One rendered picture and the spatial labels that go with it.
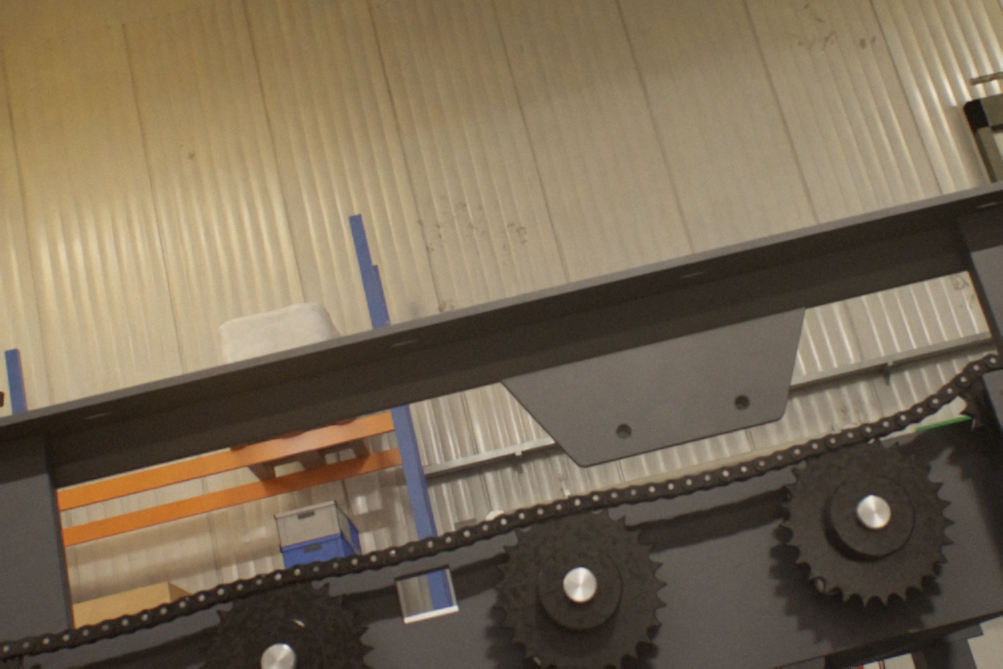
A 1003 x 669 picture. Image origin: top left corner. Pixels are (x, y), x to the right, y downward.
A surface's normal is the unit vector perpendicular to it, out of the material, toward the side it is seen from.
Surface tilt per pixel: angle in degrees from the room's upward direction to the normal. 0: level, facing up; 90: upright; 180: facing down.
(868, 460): 90
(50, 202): 90
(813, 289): 90
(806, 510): 90
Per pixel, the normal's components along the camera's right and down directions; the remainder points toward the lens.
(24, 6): -0.01, -0.33
